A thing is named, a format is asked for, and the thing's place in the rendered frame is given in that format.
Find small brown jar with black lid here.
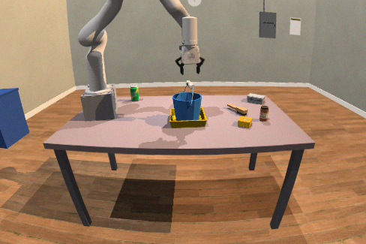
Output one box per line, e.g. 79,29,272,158
259,105,269,122

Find green drink can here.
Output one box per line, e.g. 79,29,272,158
130,86,139,101

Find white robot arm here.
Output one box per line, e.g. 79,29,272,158
78,0,197,95

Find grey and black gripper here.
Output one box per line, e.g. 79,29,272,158
175,45,205,75

